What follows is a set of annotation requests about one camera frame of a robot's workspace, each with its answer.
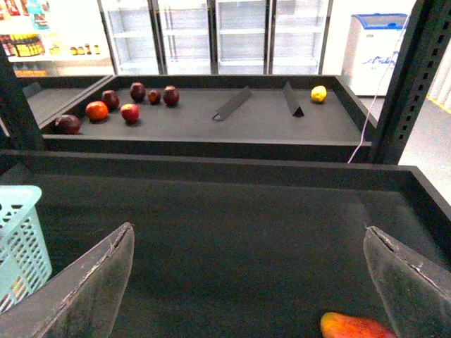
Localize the yellow lemon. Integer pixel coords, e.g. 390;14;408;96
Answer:
311;85;327;104

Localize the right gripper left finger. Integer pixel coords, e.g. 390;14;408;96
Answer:
1;223;135;337

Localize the white chest freezer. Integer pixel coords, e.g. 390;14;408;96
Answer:
341;13;407;96

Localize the glass door refrigerator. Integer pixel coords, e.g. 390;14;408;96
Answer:
98;0;332;75

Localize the dark metal rack post right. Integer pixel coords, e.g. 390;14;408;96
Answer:
367;0;450;165

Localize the black tray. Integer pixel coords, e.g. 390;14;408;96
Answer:
18;75;113;129
40;75;377;163
1;150;450;337

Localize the red yellow mango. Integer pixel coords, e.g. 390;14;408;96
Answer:
320;312;397;338

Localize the black upper right tray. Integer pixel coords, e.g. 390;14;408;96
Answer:
40;75;377;163

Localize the dark red apple back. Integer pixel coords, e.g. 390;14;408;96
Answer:
130;82;146;103

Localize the black divider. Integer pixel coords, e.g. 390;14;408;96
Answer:
283;81;304;118
212;86;252;122

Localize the dark metal rack post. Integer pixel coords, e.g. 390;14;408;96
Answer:
1;46;45;151
367;0;450;165

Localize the dark red apple behind orange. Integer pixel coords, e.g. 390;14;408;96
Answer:
101;90;120;110

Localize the light teal plastic basket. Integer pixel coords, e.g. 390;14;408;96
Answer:
1;185;52;313

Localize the black lower right tray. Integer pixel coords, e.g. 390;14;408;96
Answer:
1;150;450;337

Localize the black upper left tray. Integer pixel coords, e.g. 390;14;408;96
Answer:
18;75;113;129

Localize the black divider right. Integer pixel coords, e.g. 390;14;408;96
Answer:
283;81;304;118

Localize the dark red apple front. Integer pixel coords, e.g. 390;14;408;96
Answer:
54;114;81;135

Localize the grocery shelf with bottles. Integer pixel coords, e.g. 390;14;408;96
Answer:
1;0;114;77

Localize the orange fruit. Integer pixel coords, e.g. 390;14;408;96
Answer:
85;101;109;121

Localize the small dark red apple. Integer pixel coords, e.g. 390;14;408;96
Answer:
148;89;161;105

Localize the dark red apple right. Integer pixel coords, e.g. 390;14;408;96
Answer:
163;85;180;106

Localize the black divider left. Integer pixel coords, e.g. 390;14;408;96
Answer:
212;86;252;122

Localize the red yellow apple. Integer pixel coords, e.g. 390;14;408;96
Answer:
120;104;140;124

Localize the white cable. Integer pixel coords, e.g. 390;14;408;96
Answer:
347;13;412;164

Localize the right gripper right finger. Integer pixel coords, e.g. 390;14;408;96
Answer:
363;226;450;337

